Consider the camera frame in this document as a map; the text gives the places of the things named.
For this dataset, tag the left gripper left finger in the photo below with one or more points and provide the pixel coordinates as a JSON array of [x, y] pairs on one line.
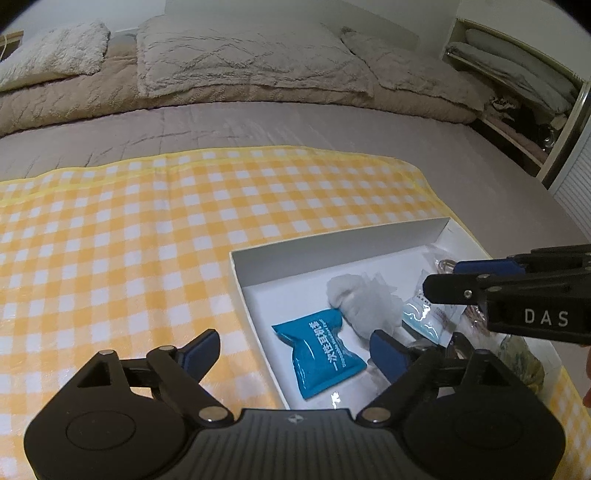
[[173, 376]]

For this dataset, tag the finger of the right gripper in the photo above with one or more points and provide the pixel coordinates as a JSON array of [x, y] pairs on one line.
[[457, 288], [541, 260]]

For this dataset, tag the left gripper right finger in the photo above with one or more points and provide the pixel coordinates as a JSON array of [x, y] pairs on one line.
[[424, 383]]

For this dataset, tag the white light-blue sachet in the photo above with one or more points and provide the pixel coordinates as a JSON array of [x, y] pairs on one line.
[[435, 322]]

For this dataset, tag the blue foil sachet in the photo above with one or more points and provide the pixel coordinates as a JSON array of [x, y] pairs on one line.
[[321, 360]]

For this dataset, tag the blue floral fabric pouch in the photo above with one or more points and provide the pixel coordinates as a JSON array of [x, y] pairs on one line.
[[515, 353]]

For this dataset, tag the grey bed sheet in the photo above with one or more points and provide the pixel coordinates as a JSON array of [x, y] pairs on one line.
[[464, 170]]

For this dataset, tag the yellow checkered blanket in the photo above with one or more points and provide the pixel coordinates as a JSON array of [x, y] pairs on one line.
[[151, 252]]

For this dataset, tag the white cardboard box tray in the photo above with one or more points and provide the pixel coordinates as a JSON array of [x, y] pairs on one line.
[[367, 273]]

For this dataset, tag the right storage shelf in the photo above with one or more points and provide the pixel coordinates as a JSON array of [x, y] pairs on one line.
[[536, 109]]

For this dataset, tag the folded grey bedding stack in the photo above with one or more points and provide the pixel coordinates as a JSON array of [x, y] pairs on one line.
[[525, 73]]

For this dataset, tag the beige right pillow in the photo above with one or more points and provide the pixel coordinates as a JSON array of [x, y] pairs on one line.
[[397, 68]]

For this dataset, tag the folded tan quilt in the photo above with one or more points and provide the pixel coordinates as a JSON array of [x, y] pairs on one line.
[[113, 90]]

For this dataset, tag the large beige middle pillow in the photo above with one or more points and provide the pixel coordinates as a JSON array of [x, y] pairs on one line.
[[176, 54]]

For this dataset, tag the fluffy white pillow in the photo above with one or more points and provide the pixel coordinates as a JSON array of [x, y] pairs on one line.
[[71, 50]]

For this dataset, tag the wooden bedside shelf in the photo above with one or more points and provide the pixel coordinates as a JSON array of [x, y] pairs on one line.
[[9, 42]]

